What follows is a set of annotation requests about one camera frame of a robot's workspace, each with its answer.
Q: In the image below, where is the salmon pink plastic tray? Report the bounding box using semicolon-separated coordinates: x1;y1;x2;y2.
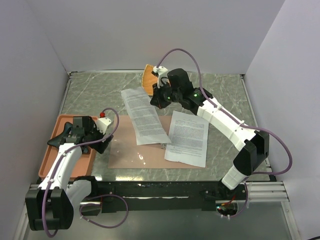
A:
38;114;99;181

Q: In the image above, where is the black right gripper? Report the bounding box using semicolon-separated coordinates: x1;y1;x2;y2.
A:
150;80;182;110

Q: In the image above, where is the metal folder clip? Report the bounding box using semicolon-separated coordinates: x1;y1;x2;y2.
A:
160;143;167;149

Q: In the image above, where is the white printed paper stack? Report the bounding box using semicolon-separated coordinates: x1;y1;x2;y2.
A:
164;111;209;168

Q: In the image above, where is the dark teal star dish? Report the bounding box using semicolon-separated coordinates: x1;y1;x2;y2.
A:
47;122;75;149

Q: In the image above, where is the white printed paper sheet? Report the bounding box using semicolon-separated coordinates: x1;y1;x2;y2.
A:
121;87;171;146

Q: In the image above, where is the orange woven wicker basket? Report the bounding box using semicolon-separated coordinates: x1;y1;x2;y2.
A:
141;64;158;97

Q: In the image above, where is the pink brown file folder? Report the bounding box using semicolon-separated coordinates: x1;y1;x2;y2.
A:
108;115;200;169

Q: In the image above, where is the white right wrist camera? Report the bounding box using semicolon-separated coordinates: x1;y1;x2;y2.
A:
151;66;169;88

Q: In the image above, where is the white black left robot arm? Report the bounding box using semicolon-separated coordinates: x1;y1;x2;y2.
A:
25;116;113;232

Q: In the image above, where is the aluminium frame rail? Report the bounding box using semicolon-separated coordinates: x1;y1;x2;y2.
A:
247;181;290;203

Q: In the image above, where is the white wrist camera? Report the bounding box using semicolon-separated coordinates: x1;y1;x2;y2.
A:
151;66;169;88
95;112;113;135

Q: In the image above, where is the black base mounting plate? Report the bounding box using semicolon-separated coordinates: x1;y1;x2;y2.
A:
81;181;246;213

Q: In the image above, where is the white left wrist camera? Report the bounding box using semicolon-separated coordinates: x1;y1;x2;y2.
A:
95;112;113;135

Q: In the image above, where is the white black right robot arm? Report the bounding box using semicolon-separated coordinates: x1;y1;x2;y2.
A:
150;66;270;200

